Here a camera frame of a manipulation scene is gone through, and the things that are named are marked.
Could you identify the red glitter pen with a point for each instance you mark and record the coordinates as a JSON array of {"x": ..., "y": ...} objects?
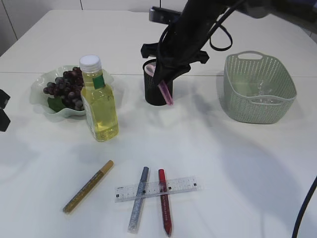
[{"x": 166, "y": 217}]

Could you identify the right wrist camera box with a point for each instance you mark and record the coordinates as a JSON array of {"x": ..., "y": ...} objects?
[{"x": 163, "y": 15}]

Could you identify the green wavy glass plate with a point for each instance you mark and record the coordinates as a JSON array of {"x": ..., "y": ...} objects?
[{"x": 39, "y": 98}]

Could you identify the clear plastic ruler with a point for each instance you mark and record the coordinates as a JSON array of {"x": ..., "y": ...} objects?
[{"x": 155, "y": 188}]

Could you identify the gold glitter pen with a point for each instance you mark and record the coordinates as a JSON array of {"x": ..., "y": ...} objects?
[{"x": 88, "y": 187}]

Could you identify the black mesh pen cup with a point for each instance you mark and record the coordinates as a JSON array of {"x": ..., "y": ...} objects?
[{"x": 153, "y": 93}]

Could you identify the green woven plastic basket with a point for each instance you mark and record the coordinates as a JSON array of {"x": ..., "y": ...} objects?
[{"x": 241, "y": 74}]

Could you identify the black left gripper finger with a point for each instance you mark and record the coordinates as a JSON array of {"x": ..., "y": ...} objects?
[
  {"x": 4, "y": 98},
  {"x": 4, "y": 121}
]

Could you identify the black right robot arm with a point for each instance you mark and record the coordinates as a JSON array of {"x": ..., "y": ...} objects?
[{"x": 187, "y": 32}]

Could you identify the purple grape bunch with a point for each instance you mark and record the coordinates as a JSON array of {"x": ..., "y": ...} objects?
[{"x": 65, "y": 91}]

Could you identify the silver glitter pen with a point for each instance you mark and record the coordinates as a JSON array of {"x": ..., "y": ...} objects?
[{"x": 138, "y": 202}]

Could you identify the yellow tea bottle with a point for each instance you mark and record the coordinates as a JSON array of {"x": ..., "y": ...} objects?
[{"x": 98, "y": 99}]

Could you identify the pink scissors with purple sheath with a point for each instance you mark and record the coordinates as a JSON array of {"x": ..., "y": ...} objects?
[{"x": 163, "y": 86}]

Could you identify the clear plastic sheet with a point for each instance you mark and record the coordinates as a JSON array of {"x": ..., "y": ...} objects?
[{"x": 261, "y": 93}]

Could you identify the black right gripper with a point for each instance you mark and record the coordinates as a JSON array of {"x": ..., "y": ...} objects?
[{"x": 173, "y": 59}]

